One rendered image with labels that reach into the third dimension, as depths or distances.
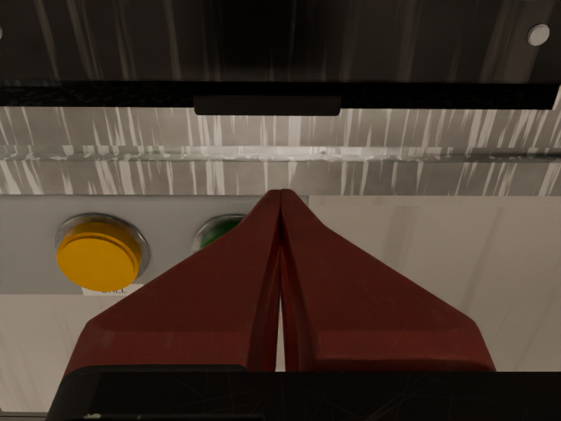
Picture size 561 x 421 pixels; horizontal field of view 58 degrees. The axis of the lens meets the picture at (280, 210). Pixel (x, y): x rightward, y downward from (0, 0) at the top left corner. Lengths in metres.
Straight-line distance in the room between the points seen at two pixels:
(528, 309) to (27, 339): 0.45
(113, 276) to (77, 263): 0.02
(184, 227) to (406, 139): 0.11
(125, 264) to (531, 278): 0.33
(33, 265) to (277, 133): 0.15
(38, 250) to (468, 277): 0.32
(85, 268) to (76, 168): 0.05
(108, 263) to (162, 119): 0.08
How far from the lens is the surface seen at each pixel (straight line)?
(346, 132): 0.23
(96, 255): 0.26
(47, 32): 0.21
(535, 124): 0.25
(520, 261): 0.45
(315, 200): 0.37
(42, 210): 0.27
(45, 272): 0.30
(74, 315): 0.48
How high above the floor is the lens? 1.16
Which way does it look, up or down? 53 degrees down
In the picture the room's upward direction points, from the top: 179 degrees clockwise
